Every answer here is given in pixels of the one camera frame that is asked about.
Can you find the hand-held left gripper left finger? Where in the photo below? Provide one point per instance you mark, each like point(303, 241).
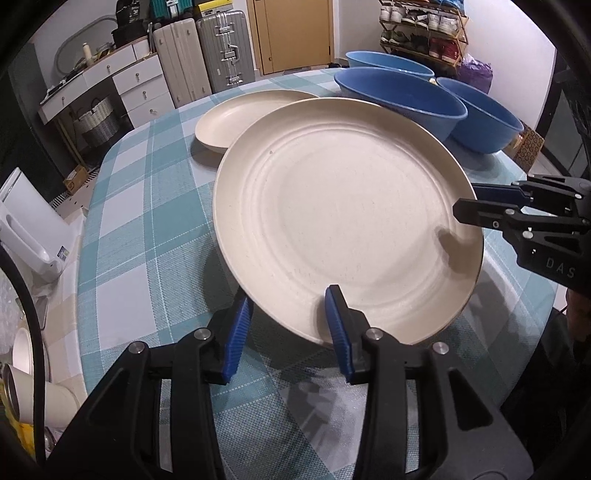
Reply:
point(238, 332)

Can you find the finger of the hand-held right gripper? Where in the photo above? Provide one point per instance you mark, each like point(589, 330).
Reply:
point(475, 213)
point(491, 192)

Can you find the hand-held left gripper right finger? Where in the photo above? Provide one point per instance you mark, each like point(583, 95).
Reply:
point(339, 332)

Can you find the blue bowl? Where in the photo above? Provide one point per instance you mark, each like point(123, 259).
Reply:
point(401, 99)
point(485, 124)
point(383, 62)

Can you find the cream plate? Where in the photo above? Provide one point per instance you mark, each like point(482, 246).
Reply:
point(341, 207)
point(231, 122)

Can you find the patterned brown board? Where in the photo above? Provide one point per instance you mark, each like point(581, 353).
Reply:
point(528, 150)

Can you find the purple plastic bag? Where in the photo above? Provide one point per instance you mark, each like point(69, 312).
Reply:
point(478, 74)

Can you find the teal checked tablecloth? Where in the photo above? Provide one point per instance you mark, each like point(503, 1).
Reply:
point(152, 207)

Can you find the wooden shoe rack with shoes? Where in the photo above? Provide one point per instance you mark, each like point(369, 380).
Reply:
point(425, 21)

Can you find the blue bag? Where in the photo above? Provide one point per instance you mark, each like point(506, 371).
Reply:
point(451, 2)

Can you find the white cup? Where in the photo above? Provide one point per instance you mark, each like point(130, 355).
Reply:
point(51, 399)

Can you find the small cardboard box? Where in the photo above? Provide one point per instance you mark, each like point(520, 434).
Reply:
point(78, 180)

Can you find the white appliance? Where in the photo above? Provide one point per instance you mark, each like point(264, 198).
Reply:
point(27, 217)

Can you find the woven storage basket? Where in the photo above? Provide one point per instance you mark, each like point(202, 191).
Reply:
point(97, 122)

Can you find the tan wooden door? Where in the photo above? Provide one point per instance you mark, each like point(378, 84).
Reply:
point(291, 32)

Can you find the white drawer dresser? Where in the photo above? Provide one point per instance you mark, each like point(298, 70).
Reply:
point(138, 78)

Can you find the beige ribbed suitcase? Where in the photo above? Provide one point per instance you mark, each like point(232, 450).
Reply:
point(180, 64)

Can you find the silver ribbed suitcase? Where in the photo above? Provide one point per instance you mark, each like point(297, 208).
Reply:
point(226, 50)

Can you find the white bottle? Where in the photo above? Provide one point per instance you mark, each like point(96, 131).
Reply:
point(86, 53)

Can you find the yellow black shoe box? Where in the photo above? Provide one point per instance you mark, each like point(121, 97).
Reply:
point(207, 8)

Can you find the black bag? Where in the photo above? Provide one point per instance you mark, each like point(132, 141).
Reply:
point(131, 23)

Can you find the teal suitcase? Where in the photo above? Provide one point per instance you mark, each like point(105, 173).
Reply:
point(166, 9)

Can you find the oval grey mirror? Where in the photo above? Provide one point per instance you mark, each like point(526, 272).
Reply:
point(62, 50)

